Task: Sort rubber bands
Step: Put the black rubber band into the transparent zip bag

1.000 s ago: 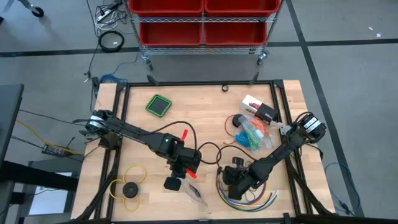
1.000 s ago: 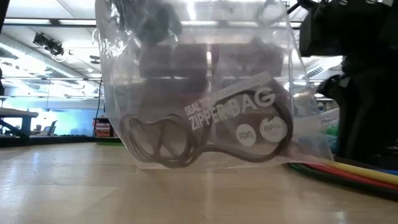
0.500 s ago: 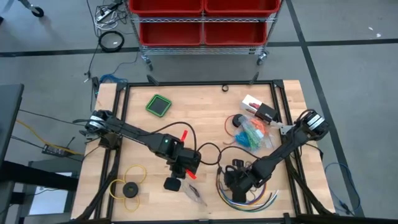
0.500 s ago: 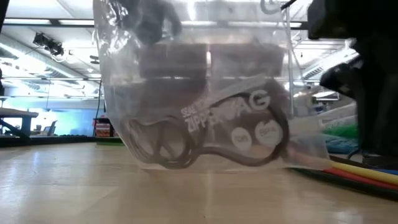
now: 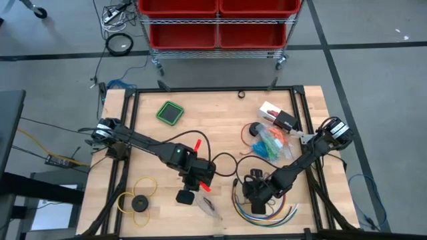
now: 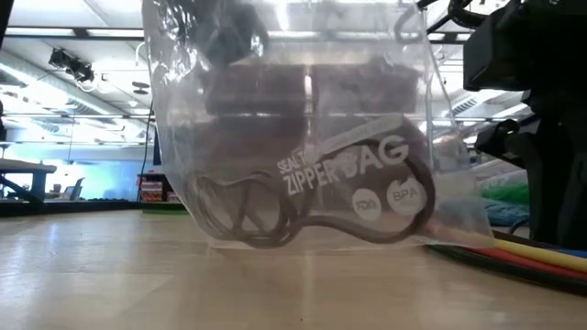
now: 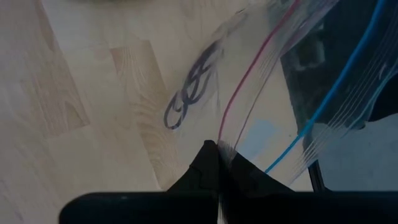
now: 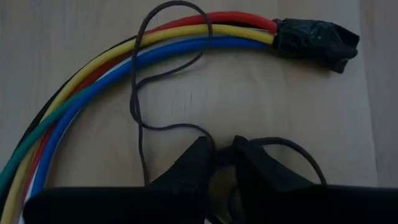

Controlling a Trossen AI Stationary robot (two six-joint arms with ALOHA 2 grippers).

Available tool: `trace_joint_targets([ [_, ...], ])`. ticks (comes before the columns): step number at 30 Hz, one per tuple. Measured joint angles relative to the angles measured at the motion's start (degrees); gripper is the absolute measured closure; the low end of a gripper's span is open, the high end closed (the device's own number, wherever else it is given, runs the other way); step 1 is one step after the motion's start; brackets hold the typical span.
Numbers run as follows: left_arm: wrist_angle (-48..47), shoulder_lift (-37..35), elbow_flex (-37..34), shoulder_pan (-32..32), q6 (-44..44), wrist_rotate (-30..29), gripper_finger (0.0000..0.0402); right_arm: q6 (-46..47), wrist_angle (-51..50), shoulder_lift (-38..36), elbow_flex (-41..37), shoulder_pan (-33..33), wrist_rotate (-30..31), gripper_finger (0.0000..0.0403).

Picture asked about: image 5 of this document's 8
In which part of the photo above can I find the chrome wire shelf cart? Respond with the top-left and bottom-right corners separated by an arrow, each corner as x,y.
133,0 -> 306,77

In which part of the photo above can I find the black spool of red wire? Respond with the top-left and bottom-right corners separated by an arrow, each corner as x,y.
240,121 -> 264,157

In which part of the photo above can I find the thin black hanging cable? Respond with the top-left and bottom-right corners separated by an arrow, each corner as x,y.
89,0 -> 107,89

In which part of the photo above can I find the multicolour cable bundle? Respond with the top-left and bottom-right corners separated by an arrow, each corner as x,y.
230,178 -> 300,228

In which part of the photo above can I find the black desk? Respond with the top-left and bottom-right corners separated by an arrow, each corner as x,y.
0,89 -> 27,177

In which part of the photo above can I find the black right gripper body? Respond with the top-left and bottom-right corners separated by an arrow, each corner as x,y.
242,173 -> 278,206

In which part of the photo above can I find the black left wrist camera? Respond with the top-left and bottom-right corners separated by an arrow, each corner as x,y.
175,189 -> 195,205

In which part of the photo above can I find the black pad with green rim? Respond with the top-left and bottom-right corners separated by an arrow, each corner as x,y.
155,101 -> 185,127

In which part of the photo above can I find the yellow cable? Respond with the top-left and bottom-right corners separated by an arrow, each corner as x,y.
18,128 -> 91,167

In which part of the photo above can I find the large black ring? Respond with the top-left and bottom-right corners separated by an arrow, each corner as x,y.
105,32 -> 134,57

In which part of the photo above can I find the blue cable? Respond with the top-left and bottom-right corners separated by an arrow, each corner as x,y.
348,173 -> 388,231
106,79 -> 138,91

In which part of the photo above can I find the black spool of yellow wire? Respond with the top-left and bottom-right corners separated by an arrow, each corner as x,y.
116,175 -> 158,229

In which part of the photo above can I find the small black box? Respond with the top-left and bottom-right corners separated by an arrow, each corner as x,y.
273,110 -> 300,132

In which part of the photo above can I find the red plastic bin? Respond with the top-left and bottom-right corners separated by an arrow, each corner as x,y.
149,23 -> 219,51
218,23 -> 288,50
137,0 -> 220,19
219,0 -> 302,19

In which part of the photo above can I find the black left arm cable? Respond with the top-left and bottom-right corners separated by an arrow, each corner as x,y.
156,129 -> 238,177

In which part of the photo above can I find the white power strip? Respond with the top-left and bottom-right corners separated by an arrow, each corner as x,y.
102,9 -> 121,24

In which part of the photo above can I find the black low furniture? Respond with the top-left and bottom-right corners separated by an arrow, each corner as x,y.
0,171 -> 86,240

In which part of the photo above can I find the orange rubber bands pile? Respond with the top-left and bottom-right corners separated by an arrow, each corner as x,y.
269,126 -> 288,145

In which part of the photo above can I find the green rubber bands pile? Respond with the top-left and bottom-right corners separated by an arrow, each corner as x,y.
262,136 -> 281,160

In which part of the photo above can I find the black chair caster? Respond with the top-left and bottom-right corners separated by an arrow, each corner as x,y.
19,0 -> 49,19

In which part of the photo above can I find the white cable coil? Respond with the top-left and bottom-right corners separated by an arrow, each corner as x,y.
101,11 -> 128,33

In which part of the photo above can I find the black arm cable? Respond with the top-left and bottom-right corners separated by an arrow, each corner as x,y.
235,155 -> 281,187
156,129 -> 238,177

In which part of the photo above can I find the clear plastic bags pile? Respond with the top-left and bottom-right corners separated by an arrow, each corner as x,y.
195,191 -> 224,221

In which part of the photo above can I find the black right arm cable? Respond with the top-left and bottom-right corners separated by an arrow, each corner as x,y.
235,155 -> 281,187

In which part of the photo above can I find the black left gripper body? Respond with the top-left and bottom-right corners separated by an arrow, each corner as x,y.
179,156 -> 217,193

